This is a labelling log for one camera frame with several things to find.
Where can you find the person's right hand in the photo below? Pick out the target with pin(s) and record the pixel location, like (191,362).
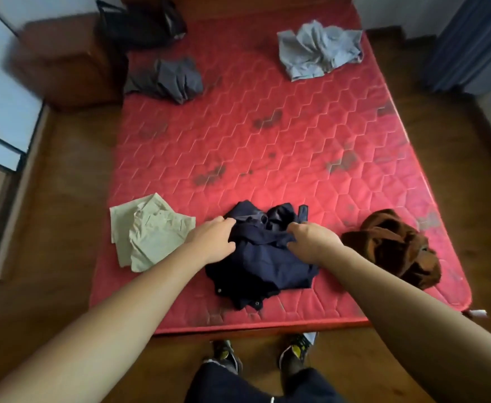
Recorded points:
(317,245)

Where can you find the person's left hand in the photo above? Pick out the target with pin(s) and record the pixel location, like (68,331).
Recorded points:
(211,243)

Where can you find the navy blue jacket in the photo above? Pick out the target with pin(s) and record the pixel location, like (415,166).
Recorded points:
(262,268)

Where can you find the beige shirt clothes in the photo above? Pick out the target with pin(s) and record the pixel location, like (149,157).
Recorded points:
(153,235)

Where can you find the brown sweater with blue trim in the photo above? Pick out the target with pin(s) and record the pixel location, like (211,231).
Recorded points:
(396,247)

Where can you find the dark grey trousers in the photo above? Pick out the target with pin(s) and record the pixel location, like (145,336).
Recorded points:
(169,79)

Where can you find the person's left forearm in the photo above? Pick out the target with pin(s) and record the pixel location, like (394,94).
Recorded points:
(102,323)

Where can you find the person's right forearm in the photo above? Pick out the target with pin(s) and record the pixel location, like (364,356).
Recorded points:
(417,323)

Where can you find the person's right shoe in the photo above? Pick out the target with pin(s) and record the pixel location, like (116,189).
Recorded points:
(293,352)

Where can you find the person's shoe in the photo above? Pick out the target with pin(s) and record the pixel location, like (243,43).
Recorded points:
(293,352)
(226,356)

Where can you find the person's left shoe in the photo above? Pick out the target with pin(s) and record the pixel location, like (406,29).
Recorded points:
(226,356)

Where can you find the person's dark shorts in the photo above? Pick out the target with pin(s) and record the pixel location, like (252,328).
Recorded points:
(228,386)

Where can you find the red quilted mattress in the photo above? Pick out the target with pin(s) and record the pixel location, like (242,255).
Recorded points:
(270,163)

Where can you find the black bag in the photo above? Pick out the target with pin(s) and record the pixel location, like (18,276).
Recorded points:
(140,25)

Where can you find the wooden nightstand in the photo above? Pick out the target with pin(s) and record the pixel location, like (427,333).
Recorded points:
(64,62)

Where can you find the blue curtain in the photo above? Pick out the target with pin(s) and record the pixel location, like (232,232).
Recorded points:
(468,41)

